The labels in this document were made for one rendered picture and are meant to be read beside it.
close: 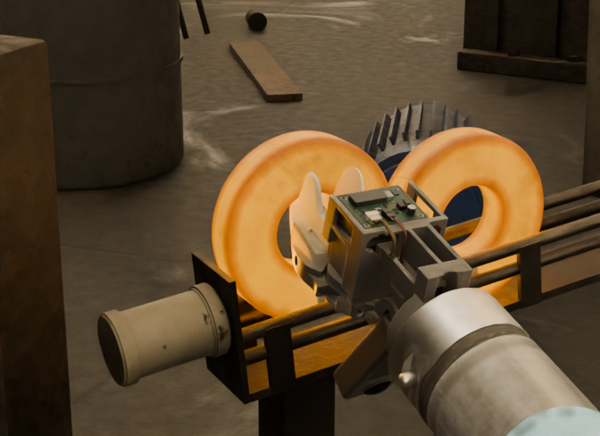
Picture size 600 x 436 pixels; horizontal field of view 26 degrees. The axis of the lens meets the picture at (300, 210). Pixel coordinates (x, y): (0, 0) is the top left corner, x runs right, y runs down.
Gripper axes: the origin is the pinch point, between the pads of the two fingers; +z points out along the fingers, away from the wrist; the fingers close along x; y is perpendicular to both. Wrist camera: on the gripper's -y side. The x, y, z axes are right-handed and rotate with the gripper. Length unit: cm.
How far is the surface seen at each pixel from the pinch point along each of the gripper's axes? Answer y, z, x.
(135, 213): -130, 179, -60
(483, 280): -6.8, -6.0, -15.2
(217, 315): -5.7, -4.6, 9.3
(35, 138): -1.3, 17.4, 17.1
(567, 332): -100, 74, -112
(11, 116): 1.7, 16.5, 19.5
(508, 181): 0.1, -1.9, -18.8
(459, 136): 4.2, 0.2, -14.1
